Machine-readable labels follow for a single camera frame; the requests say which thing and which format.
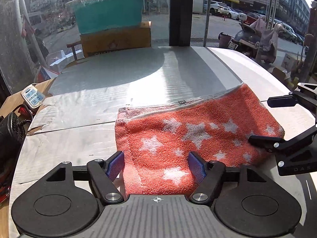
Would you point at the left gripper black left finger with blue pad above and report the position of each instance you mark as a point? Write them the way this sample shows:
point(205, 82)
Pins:
point(68, 199)

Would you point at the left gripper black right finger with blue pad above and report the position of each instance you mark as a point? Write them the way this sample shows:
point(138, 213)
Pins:
point(242, 201)

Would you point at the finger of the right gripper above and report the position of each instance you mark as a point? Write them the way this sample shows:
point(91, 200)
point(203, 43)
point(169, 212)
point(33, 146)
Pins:
point(271, 144)
point(283, 101)

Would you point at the red white patterned towel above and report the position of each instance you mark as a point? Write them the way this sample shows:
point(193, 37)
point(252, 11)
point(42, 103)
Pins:
point(156, 141)

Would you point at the parked scooter with cover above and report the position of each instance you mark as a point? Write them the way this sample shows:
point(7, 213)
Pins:
point(257, 41)

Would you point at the black power adapter box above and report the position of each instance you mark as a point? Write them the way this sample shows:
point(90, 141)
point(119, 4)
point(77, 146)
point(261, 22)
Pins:
point(12, 137)

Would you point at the white power strip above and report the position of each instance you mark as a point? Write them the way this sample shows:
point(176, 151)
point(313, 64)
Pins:
point(32, 96)

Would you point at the wooden chair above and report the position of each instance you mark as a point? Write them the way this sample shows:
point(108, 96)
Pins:
point(77, 54)

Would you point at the brown cardboard box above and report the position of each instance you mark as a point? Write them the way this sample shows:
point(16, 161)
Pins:
point(117, 39)

